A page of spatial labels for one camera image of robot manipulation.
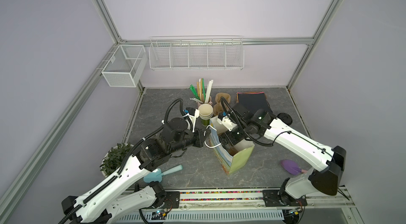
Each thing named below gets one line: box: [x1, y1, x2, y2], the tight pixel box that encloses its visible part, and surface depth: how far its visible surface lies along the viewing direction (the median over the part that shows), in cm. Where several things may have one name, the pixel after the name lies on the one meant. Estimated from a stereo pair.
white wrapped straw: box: [204, 79, 214, 104], surface depth 101 cm
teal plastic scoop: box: [143, 164, 183, 183], surface depth 82 cm
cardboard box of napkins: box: [236, 91, 274, 114], surface depth 111 cm
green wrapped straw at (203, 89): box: [201, 78, 206, 101], surface depth 102 cm
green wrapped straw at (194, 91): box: [189, 84, 201, 100], surface depth 98 cm
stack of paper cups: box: [198, 103, 214, 127], surface depth 94 cm
